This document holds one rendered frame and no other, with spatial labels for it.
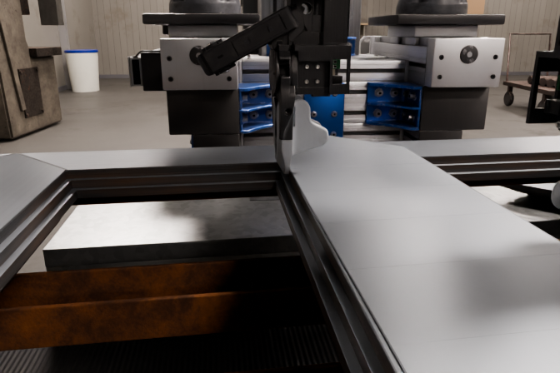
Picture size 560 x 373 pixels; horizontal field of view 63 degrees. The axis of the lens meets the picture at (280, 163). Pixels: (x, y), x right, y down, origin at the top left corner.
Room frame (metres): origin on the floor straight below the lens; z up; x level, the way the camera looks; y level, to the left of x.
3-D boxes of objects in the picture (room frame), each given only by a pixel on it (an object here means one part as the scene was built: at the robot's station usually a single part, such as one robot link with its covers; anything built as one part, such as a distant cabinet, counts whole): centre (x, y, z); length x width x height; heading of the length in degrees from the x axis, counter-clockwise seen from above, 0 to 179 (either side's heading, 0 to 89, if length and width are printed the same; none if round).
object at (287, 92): (0.50, -0.01, 0.93); 0.05 x 0.02 x 0.09; 7
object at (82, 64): (8.03, 3.42, 0.35); 0.55 x 0.55 x 0.70
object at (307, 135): (0.51, -0.03, 0.89); 0.06 x 0.03 x 0.09; 97
